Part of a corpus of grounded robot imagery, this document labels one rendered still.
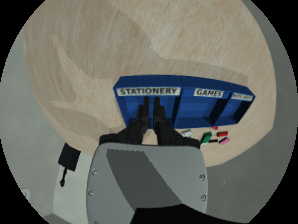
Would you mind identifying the green and white eraser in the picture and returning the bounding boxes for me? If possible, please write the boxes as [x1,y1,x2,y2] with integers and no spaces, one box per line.
[200,132,212,146]

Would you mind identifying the blue compartment tray with labels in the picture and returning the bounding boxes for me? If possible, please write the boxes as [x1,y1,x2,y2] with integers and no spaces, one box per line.
[113,75,256,129]

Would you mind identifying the pink rectangular block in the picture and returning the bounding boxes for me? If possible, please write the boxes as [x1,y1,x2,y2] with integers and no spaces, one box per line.
[218,137,230,145]

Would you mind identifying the white domino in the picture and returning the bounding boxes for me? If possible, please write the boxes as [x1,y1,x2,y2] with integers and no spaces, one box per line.
[181,129,193,138]

